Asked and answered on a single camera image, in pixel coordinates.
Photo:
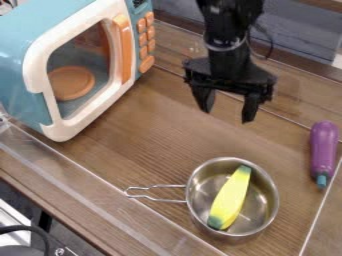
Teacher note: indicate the orange microwave turntable plate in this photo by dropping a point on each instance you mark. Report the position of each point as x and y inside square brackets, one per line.
[71, 82]

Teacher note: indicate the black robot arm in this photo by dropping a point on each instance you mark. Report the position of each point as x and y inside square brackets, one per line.
[229, 19]

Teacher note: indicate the blue toy microwave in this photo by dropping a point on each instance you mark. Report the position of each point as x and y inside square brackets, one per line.
[106, 35]

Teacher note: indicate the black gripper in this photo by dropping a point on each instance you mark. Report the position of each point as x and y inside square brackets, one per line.
[229, 71]

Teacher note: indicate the silver pot with wire handle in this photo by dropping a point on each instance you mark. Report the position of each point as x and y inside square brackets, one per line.
[209, 177]

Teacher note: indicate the purple toy eggplant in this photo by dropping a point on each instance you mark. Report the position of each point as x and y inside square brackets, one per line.
[324, 141]

